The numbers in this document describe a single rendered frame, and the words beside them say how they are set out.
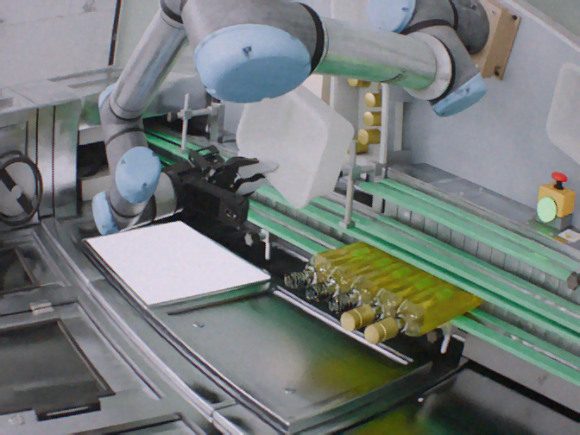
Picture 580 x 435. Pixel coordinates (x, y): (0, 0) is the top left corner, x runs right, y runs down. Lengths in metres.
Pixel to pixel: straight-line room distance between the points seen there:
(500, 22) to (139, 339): 0.93
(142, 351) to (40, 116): 0.86
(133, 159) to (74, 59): 3.77
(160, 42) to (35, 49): 3.79
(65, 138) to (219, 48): 1.25
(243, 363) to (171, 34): 0.61
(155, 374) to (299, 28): 0.69
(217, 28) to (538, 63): 0.72
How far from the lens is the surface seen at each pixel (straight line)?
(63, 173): 1.91
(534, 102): 1.24
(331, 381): 1.15
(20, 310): 1.44
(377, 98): 1.46
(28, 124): 1.85
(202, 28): 0.71
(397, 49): 0.88
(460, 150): 1.38
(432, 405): 1.16
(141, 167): 1.01
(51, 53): 4.68
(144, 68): 0.94
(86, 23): 4.76
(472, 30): 1.17
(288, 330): 1.31
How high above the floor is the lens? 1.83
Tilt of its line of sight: 36 degrees down
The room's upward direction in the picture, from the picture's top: 101 degrees counter-clockwise
